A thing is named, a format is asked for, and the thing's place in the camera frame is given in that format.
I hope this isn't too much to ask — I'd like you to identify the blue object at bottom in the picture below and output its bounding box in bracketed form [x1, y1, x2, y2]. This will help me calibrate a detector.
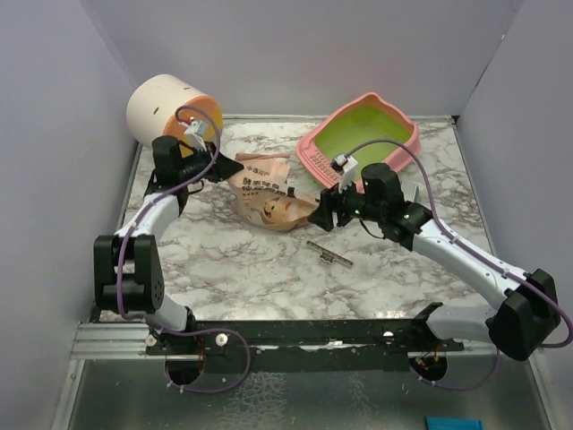
[425, 417, 483, 430]

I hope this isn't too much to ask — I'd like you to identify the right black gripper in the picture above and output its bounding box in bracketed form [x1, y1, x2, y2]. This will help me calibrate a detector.
[308, 174, 384, 231]

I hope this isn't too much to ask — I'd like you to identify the pink green litter box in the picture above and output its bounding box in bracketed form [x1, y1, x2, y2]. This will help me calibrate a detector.
[295, 92, 421, 188]

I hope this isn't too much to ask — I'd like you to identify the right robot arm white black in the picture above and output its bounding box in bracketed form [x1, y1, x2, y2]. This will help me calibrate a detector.
[309, 163, 560, 361]

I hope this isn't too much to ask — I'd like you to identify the cream orange cylinder container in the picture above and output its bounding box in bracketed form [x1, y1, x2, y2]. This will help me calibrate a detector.
[126, 74, 223, 148]

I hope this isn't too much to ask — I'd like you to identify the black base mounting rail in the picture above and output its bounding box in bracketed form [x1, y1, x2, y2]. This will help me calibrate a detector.
[146, 304, 464, 374]

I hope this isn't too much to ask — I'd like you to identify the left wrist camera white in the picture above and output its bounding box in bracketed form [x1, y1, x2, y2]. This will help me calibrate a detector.
[184, 119, 209, 151]

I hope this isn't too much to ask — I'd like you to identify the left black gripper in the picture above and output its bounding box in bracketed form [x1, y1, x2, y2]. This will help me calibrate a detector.
[179, 141, 244, 185]

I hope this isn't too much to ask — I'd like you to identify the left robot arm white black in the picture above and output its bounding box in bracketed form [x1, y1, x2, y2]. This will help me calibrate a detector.
[93, 135, 244, 354]

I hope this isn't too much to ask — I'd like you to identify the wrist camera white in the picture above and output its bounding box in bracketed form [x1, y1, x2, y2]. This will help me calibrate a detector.
[184, 119, 209, 151]
[330, 153, 359, 194]

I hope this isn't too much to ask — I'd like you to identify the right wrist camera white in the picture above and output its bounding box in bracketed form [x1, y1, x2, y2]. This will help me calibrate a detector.
[330, 153, 359, 194]

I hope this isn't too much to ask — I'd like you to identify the beige cat litter bag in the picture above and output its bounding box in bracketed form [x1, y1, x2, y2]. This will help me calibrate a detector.
[227, 152, 318, 232]

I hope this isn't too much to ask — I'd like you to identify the grey metal scoop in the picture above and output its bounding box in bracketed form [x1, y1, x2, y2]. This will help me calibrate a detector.
[401, 181, 420, 202]

